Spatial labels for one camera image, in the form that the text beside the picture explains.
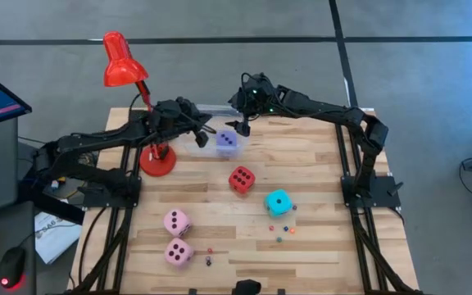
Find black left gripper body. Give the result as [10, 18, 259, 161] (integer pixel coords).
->
[152, 97, 205, 135]

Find black hanging cable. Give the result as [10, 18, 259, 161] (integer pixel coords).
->
[78, 206, 108, 288]

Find black rounded object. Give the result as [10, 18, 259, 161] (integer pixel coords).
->
[234, 279, 262, 295]

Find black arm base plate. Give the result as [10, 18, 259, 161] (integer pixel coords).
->
[341, 175, 401, 208]
[82, 175, 142, 208]

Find pink foam die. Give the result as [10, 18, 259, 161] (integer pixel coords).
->
[163, 209, 193, 238]
[164, 237, 195, 269]

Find red foam die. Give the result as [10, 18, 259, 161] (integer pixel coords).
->
[228, 166, 256, 195]

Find white paper booklet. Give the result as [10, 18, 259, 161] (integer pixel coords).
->
[34, 211, 84, 266]

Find black table frame rails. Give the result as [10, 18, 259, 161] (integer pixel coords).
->
[70, 108, 147, 295]
[334, 122, 424, 295]

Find lavender foam die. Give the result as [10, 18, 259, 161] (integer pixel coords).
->
[215, 129, 239, 157]

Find teal foam die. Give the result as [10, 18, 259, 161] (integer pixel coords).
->
[264, 188, 293, 218]

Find black computer mouse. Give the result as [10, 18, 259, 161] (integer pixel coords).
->
[0, 246, 27, 290]

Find clear plastic bin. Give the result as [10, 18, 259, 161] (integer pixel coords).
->
[183, 104, 250, 160]

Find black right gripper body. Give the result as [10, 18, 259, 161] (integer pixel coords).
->
[227, 72, 281, 120]

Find red desk lamp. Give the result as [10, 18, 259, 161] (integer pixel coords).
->
[102, 31, 178, 178]

